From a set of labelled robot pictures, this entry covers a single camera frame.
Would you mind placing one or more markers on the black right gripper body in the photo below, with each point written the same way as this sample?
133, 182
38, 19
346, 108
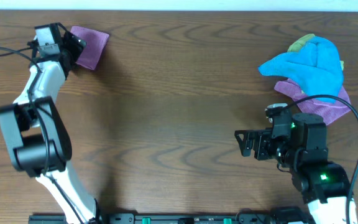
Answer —
258, 145

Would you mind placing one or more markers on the purple microfiber cloth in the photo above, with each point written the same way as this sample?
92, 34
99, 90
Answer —
95, 44

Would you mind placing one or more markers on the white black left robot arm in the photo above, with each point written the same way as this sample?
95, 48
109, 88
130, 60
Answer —
36, 138

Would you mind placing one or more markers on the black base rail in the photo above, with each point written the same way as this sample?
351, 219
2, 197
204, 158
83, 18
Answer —
245, 218

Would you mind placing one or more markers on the blue microfiber cloth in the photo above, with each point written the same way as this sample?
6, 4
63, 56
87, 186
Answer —
316, 67

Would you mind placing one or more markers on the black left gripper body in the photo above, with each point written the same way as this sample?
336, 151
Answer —
71, 45

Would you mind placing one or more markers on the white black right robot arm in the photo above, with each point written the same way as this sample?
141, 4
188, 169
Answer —
298, 142

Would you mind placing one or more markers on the purple cloth under pile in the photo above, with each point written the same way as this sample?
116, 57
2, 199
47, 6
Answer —
328, 111

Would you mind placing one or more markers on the green cloth under blue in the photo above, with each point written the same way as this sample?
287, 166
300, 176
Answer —
300, 43

